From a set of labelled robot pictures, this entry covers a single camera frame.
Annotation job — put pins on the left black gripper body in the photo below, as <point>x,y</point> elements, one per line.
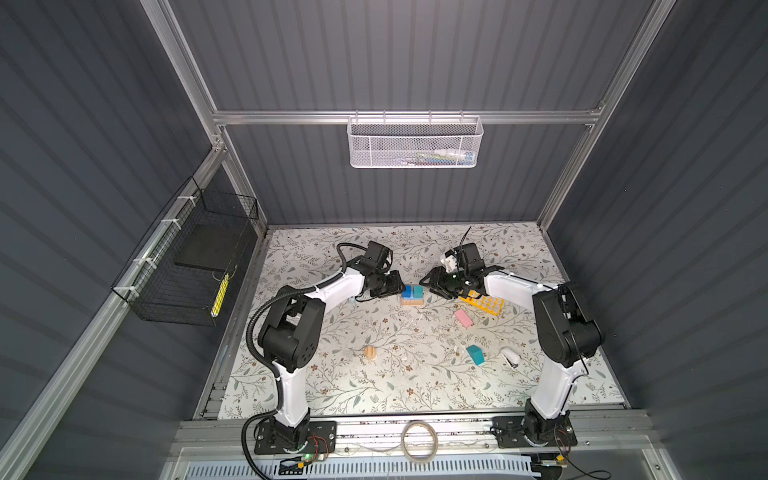
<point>386,284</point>

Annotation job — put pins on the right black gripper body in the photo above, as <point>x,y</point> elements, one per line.
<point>449,284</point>

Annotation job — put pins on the pink block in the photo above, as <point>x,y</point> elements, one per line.
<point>463,318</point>

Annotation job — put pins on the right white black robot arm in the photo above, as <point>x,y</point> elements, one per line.
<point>567,333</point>

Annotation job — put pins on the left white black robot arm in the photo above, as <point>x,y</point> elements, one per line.
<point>284,333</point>

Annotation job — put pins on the teal green block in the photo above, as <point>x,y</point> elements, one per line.
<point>476,354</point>

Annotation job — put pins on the yellow calculator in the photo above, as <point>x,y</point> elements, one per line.
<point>488,304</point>

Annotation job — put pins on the small white device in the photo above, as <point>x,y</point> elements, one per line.
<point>512,358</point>

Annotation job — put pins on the markers in white basket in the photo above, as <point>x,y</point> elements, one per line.
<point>455,157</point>

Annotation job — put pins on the clear tape roll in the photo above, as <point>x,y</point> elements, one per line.
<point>430,442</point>

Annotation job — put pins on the yellow marker pen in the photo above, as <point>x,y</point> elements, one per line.
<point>220,296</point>

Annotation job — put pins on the black pad in basket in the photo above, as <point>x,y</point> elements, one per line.
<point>211,248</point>

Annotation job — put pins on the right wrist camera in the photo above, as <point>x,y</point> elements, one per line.
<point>450,262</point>

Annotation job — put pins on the white wire mesh basket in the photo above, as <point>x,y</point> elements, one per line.
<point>377,143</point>

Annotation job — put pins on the black wire basket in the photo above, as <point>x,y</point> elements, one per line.
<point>157,290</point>

